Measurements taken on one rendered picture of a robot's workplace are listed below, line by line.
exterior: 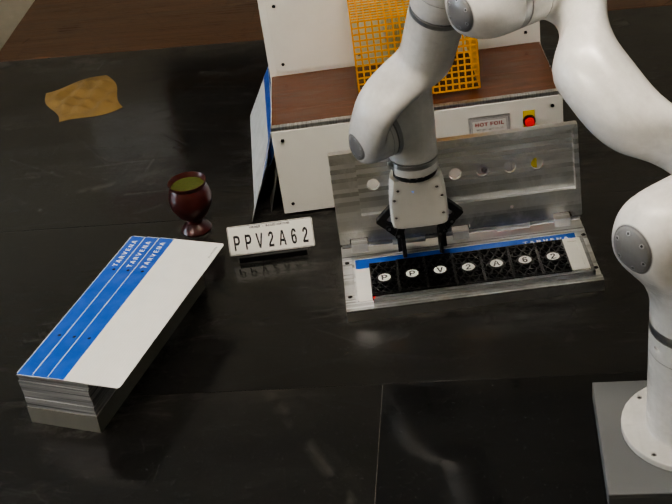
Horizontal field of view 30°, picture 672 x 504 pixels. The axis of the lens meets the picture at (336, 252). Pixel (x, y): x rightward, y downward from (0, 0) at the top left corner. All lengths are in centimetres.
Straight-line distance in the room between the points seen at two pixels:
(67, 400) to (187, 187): 57
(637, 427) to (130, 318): 83
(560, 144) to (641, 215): 71
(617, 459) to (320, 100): 98
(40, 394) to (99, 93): 121
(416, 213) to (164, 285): 45
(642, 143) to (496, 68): 87
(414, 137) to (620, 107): 54
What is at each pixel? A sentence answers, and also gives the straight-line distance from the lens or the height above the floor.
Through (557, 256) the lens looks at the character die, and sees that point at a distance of 221.
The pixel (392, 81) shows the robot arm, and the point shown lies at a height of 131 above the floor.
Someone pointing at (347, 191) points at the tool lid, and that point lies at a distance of 223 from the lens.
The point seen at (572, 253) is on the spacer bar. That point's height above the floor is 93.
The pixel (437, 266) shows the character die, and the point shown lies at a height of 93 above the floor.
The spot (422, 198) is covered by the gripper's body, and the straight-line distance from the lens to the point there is 217.
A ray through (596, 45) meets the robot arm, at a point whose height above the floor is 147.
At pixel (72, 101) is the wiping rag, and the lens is 308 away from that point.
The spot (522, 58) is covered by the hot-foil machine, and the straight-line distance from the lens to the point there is 252.
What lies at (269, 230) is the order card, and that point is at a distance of 234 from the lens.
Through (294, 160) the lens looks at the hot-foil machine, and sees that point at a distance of 239.
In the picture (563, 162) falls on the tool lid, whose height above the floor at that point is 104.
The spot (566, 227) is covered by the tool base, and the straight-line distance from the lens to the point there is 231.
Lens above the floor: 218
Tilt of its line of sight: 33 degrees down
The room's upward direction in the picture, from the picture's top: 8 degrees counter-clockwise
